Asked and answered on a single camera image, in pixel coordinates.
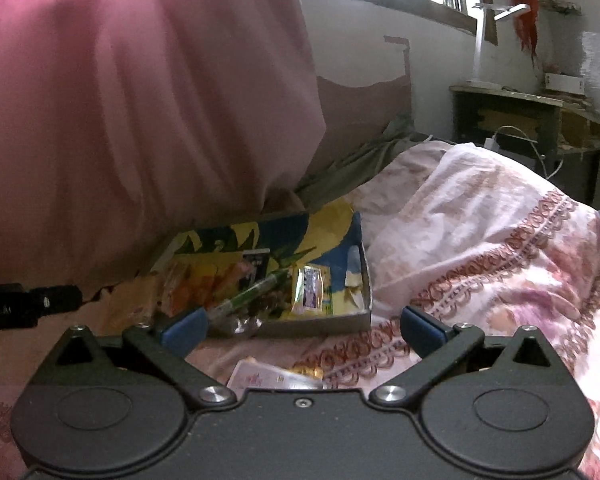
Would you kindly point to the shallow cardboard box printed lining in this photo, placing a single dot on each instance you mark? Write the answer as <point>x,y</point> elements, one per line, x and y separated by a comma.
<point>345,260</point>

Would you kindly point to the white desk lamp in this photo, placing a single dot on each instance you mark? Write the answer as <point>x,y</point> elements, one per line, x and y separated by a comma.
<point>479,45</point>

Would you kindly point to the grey-green cloth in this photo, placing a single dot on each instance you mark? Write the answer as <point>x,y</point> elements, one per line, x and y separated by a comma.
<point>365,160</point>

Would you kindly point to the pink hanging cloth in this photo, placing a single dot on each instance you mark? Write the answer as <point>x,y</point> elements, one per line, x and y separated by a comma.
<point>130,110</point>

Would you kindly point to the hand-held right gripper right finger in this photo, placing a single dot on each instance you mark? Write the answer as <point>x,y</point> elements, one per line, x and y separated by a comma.
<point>420,332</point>

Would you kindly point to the white snack pack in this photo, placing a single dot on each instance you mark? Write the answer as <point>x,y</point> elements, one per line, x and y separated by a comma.
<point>260,375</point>

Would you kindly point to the floral pink quilt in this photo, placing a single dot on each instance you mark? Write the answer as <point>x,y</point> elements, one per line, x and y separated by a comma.
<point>480,220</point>

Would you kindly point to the white box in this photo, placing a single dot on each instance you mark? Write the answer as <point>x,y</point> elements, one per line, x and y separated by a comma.
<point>565,83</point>

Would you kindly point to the green pen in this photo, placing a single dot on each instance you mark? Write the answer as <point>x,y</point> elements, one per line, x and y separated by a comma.
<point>252,292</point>

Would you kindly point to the clear bag of orange snacks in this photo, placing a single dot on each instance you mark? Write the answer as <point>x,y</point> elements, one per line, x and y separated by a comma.
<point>200,285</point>

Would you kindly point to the wooden desk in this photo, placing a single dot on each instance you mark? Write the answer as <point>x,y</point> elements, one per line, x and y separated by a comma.
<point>530,110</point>

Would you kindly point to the yellow snack bar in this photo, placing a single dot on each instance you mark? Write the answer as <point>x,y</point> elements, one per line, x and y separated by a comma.
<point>310,290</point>

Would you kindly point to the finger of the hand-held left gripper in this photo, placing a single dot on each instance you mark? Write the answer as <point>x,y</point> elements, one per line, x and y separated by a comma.
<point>55,300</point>

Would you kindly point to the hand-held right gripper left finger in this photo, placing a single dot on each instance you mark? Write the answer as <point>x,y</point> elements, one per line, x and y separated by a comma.
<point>185,332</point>

